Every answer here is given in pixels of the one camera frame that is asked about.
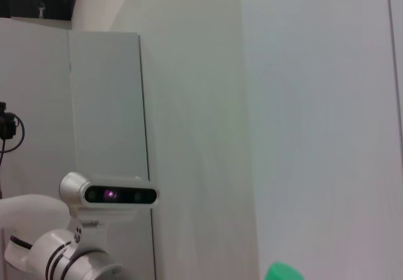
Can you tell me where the green capped clear test tube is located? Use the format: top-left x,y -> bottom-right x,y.
264,260 -> 305,280

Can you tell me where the thin dark hanging cable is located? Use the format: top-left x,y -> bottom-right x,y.
0,113 -> 26,199

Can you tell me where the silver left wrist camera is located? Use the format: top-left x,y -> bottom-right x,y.
59,172 -> 160,211

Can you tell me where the black clamp device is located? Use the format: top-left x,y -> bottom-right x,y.
0,101 -> 18,141

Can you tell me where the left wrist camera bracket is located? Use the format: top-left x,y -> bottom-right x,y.
67,208 -> 141,249

